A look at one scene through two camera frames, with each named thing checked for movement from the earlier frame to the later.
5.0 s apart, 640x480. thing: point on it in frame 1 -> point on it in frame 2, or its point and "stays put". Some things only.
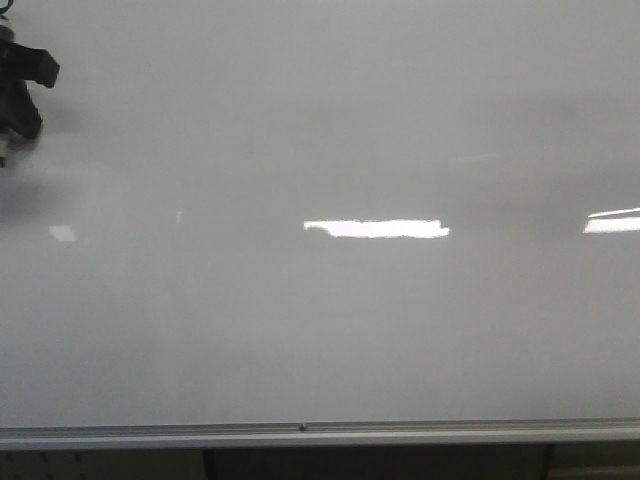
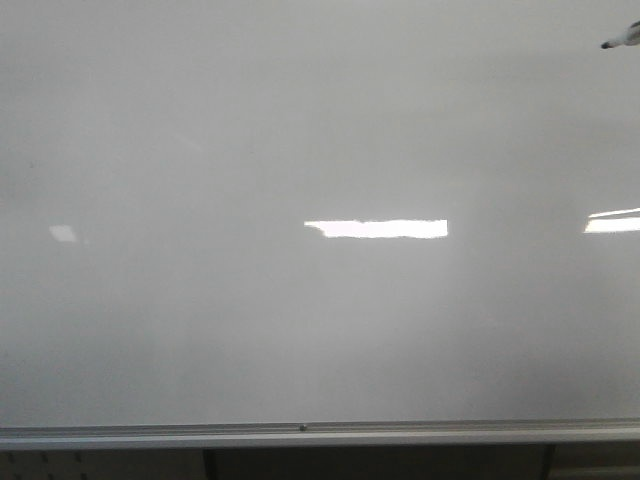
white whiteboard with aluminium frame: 324,222 stays put
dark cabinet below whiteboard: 442,462 stays put
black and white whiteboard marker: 7,148 -> 631,37
